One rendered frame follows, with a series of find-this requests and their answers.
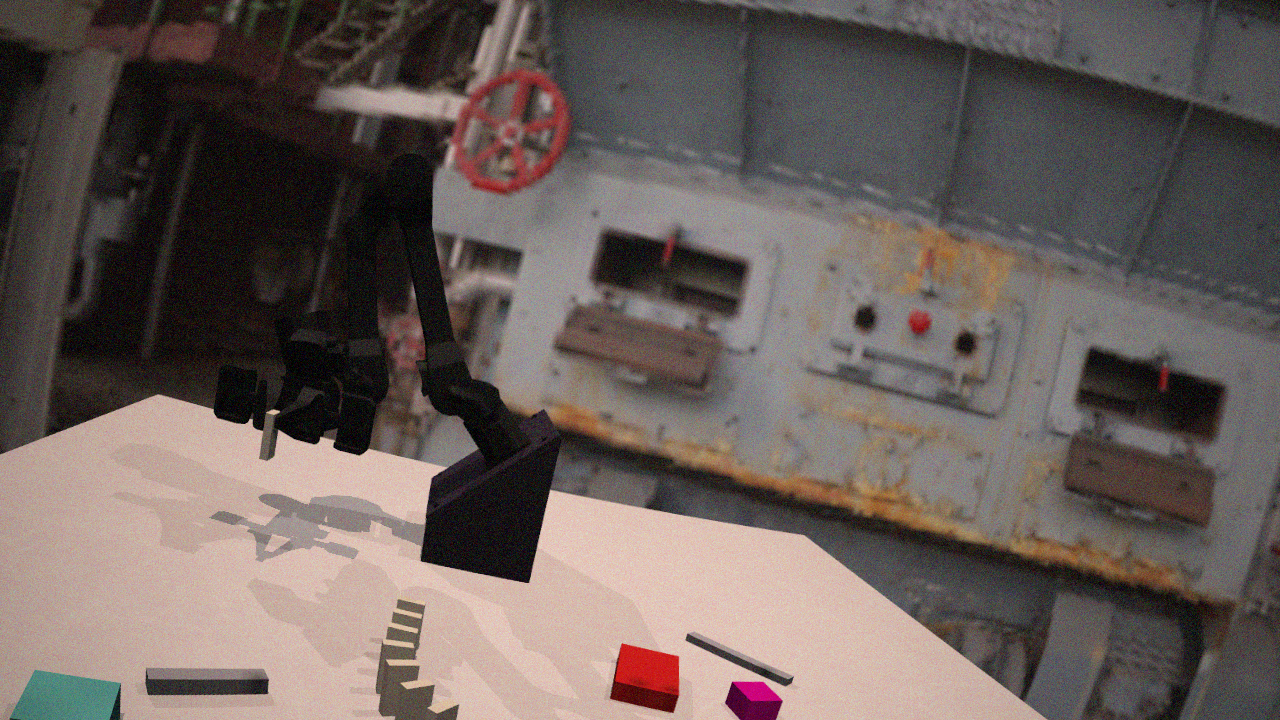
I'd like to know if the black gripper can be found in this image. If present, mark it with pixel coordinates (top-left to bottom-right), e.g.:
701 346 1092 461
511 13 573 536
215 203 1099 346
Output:
214 363 376 455

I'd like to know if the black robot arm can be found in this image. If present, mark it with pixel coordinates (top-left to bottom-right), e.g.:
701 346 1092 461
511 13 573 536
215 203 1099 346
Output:
275 152 532 471

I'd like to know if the red rectangular block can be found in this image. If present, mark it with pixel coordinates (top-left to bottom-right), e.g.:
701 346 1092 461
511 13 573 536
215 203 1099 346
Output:
611 643 678 714

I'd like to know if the magenta cube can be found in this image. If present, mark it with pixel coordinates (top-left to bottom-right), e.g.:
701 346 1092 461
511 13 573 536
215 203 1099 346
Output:
726 682 783 720

